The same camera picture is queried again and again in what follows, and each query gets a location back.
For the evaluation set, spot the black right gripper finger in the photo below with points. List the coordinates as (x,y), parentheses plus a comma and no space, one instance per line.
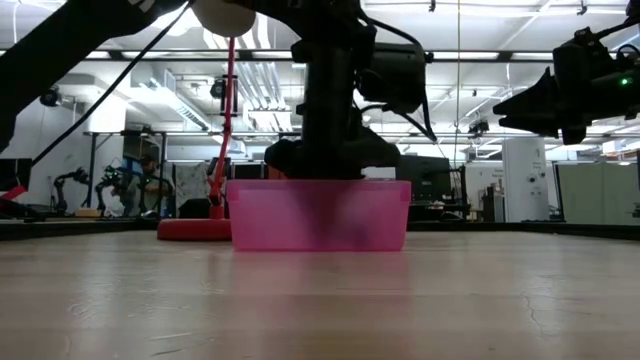
(535,102)
(545,126)

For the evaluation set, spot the red desk lamp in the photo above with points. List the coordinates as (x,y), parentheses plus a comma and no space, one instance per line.
(200,230)

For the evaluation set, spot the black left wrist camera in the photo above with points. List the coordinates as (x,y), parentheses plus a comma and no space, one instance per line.
(395,75)

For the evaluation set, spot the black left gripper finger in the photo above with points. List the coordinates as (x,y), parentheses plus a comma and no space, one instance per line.
(365,160)
(295,160)

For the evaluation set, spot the white square column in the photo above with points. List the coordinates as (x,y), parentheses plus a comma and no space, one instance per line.
(525,190)

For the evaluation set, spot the black background gantry frame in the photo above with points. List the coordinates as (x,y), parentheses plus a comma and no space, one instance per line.
(92,165)

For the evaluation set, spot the black ceiling-hung device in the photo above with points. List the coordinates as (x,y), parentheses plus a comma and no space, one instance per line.
(478,127)
(217,89)
(50,96)

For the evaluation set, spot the white patterned wall hanging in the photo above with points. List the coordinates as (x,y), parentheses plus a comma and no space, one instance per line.
(191,180)

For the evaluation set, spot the person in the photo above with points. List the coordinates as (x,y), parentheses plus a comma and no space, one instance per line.
(147,187)

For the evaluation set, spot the pink translucent plastic bin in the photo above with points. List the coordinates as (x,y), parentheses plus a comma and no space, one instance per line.
(260,220)

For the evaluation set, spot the red slanted object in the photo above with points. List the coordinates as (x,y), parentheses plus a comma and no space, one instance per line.
(12,193)

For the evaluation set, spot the black monitor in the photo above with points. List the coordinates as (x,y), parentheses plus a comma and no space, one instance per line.
(425,180)

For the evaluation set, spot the black background robot arm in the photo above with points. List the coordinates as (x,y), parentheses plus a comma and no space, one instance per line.
(111,177)
(75,176)

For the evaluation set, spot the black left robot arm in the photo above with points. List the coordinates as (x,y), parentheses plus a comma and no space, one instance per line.
(75,45)

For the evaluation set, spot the overhead frame light bar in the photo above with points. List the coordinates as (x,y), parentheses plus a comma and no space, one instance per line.
(465,55)

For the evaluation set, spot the black wall screen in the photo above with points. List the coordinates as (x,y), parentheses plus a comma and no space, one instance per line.
(15,175)

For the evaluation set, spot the black office chair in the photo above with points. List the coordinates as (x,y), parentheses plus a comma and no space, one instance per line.
(197,208)

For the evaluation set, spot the black aluminium table frame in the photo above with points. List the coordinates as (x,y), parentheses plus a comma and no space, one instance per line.
(500,229)

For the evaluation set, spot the green partition screen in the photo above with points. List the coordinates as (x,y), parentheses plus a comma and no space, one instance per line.
(600,195)

